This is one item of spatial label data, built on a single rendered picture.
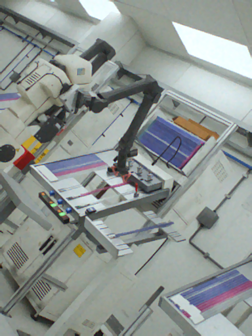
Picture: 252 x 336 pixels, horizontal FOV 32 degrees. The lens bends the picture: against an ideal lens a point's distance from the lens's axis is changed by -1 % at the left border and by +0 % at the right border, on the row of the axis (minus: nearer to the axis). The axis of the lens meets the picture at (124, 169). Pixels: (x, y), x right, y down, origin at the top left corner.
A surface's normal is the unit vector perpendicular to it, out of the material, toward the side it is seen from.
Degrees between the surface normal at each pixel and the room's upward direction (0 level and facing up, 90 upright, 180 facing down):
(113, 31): 90
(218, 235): 90
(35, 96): 90
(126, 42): 90
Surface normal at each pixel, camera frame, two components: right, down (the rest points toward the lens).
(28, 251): -0.47, -0.51
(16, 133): 0.57, 0.43
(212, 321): 0.15, -0.88
